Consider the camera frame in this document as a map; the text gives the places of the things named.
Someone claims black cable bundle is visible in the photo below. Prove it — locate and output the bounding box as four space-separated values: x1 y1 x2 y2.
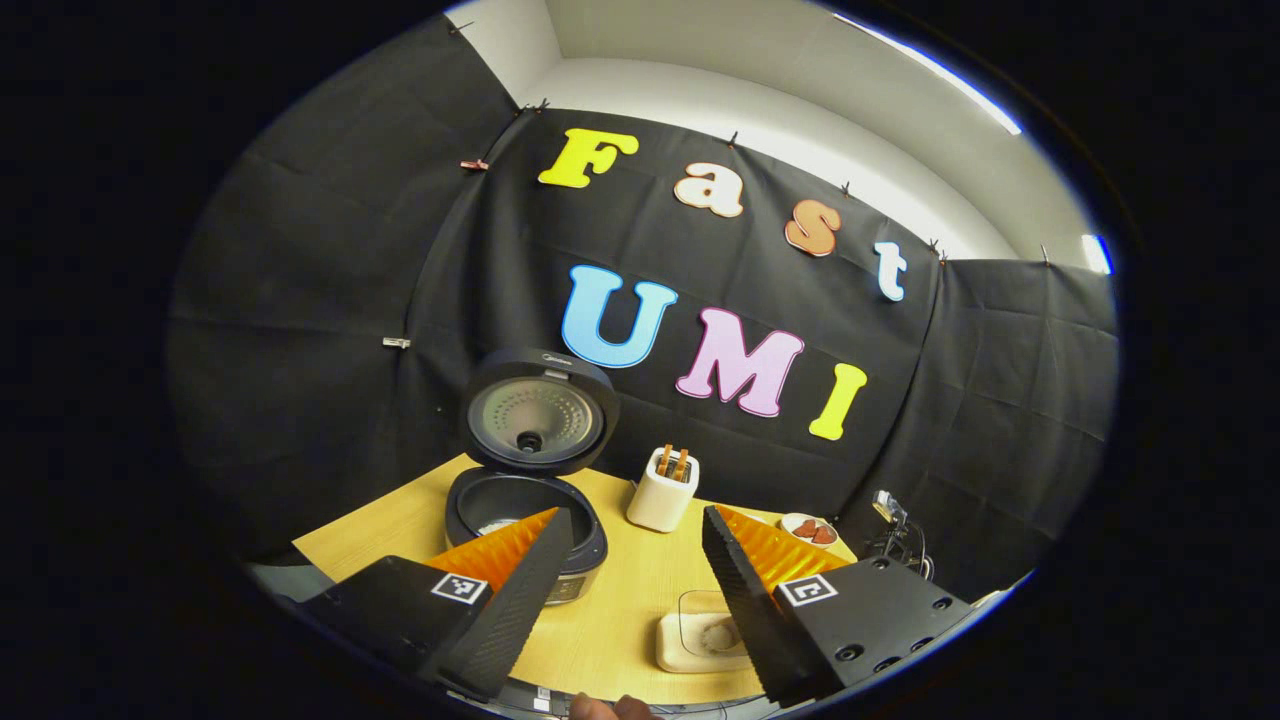
864 489 937 583

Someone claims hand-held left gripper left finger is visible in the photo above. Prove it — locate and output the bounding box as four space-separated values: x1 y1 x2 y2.
300 507 576 701

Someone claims white round plate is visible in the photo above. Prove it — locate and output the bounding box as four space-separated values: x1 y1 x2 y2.
780 513 839 549

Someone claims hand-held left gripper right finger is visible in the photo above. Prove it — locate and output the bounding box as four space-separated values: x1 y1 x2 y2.
700 505 976 706

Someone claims black rice cooker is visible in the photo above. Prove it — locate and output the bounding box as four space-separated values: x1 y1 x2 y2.
445 347 621 606

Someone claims white toaster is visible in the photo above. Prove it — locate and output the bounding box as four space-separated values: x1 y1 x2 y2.
626 446 700 533

